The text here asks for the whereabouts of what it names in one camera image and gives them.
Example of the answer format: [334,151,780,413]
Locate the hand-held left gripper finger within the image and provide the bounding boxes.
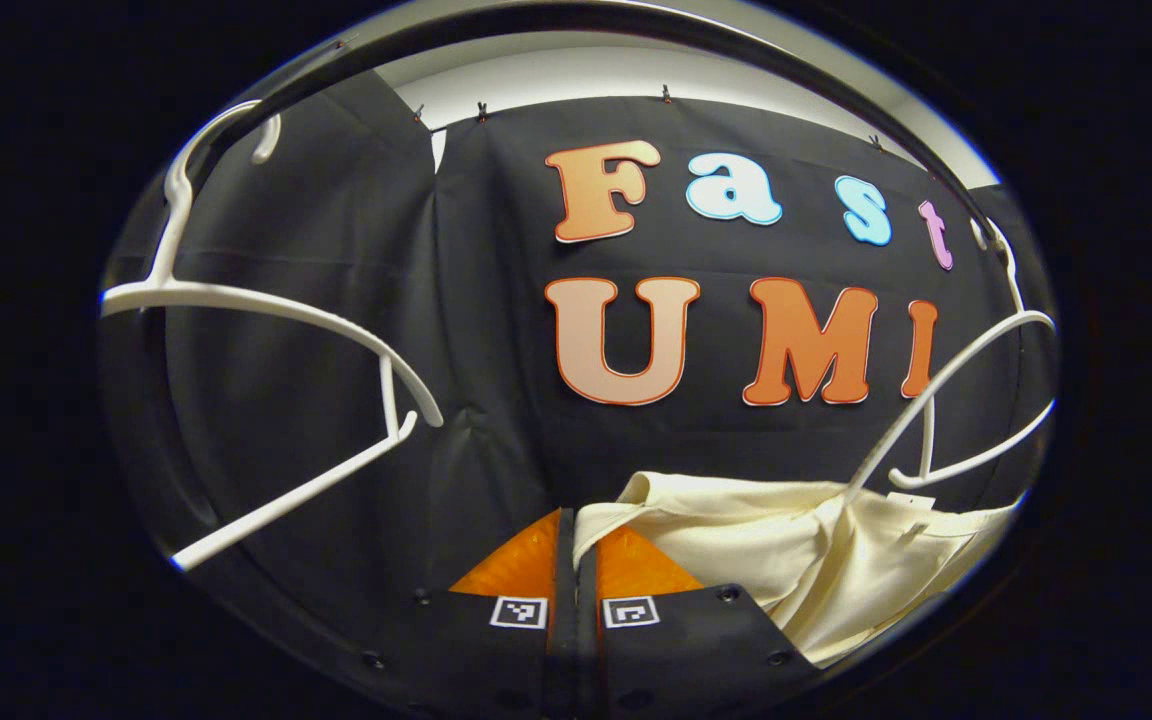
[576,520,822,720]
[366,508,577,720]

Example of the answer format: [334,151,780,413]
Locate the white plastic hanger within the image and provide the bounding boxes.
[101,98,445,573]
[841,215,1057,501]

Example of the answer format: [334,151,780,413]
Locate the black backdrop cloth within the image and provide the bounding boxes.
[101,70,1057,641]

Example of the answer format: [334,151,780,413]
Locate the black clothes rack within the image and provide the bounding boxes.
[198,0,1007,251]

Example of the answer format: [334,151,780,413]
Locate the cream long-sleeved shirt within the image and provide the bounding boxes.
[573,471,1022,669]

